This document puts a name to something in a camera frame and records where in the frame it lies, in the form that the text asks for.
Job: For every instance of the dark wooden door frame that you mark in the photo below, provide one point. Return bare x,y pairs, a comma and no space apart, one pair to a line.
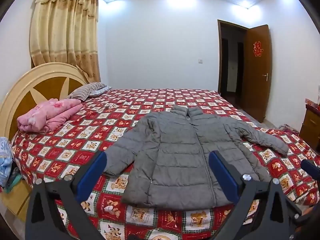
219,55

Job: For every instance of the wooden dresser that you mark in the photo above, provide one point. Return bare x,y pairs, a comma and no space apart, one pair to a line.
310,125

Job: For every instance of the grey puffer jacket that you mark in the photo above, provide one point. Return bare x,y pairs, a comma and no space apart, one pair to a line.
180,160

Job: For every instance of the red patterned bedspread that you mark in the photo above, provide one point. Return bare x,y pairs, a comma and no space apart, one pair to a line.
75,140

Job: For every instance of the cream and wood headboard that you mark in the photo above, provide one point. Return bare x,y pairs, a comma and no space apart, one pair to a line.
50,85

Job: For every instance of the blue clothes pile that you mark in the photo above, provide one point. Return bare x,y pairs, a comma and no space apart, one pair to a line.
5,160

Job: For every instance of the teal cloth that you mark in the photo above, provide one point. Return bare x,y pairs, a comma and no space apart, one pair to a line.
13,180

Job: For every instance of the brown wooden door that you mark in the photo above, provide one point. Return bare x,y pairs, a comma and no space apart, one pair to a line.
255,80

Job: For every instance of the red paper door decoration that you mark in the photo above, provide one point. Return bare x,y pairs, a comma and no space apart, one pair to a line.
257,48

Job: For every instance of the pink folded blanket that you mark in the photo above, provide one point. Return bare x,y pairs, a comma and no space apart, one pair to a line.
50,115

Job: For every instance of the light blue pillow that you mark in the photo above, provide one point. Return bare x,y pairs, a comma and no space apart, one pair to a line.
100,91

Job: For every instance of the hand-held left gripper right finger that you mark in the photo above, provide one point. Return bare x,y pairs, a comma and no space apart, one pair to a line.
222,175

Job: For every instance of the striped pillow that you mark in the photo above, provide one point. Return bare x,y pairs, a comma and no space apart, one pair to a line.
82,91

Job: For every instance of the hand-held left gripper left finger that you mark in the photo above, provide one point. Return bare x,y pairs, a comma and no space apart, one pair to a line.
92,175

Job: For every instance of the beige curtain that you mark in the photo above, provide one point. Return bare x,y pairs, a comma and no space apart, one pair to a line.
62,30

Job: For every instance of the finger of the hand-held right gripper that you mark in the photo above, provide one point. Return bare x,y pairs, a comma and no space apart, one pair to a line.
310,167

